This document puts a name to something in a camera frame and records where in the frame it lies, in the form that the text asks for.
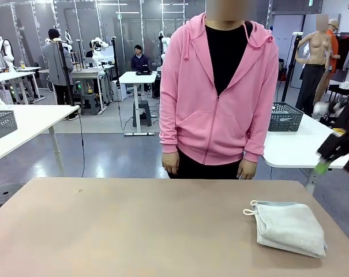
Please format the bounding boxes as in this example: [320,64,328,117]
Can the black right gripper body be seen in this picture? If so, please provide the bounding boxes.
[332,99,349,145]

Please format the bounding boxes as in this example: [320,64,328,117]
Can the grey plastic lattice basket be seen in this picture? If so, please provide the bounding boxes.
[0,109,18,140]
[268,102,305,133]

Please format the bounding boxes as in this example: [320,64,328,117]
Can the white towel with name label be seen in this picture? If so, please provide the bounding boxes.
[242,200,328,259]

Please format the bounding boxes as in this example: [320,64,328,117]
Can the person's left forearm pink sleeve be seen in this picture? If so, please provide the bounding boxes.
[243,95,279,164]

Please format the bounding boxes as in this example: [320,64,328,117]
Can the person's right forearm pink sleeve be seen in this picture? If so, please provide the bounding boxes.
[159,95,181,154]

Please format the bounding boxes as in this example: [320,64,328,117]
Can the person's left hand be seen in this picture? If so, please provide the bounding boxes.
[237,158,257,180]

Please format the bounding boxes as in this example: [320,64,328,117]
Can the person's right hand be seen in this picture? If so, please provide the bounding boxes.
[162,150,181,175]

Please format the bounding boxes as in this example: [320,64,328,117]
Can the black shelf cart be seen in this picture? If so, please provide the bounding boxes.
[321,79,349,122]

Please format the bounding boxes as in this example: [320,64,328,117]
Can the white table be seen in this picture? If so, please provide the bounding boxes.
[0,104,80,177]
[262,111,349,194]

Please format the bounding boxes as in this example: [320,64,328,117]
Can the clothing rack with clothes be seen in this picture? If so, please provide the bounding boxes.
[334,31,349,73]

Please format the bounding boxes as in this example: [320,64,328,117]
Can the black stand with white head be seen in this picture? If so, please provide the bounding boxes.
[280,31,304,103]

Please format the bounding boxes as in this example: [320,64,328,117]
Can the beige mannequin with dark trousers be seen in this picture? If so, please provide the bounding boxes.
[295,14,332,116]

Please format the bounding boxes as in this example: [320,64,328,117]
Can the mannequin with orange shirt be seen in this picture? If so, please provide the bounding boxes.
[312,18,340,106]

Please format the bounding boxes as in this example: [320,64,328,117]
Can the person in pink hoodie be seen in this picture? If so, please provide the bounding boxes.
[159,0,280,180]

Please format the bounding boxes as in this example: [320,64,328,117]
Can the grey step stool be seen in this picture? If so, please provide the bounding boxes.
[132,100,152,128]
[80,92,100,116]

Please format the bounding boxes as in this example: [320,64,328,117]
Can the white standing desk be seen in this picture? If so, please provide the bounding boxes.
[118,70,158,137]

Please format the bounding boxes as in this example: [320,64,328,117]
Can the seated person in dark jacket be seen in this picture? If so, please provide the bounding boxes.
[130,44,151,93]

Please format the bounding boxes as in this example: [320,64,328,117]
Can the black tripod pole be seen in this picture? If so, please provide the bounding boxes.
[54,37,76,107]
[110,36,122,102]

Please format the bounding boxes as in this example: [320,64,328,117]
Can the grey background workbench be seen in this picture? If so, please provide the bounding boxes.
[67,65,116,112]

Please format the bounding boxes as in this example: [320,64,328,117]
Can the person in grey jacket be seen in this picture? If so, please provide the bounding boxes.
[41,28,76,106]

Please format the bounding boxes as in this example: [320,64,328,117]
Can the white background workbench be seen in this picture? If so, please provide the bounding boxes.
[0,66,47,104]

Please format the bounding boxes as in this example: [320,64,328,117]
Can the black hanging cable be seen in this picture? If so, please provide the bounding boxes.
[77,106,86,178]

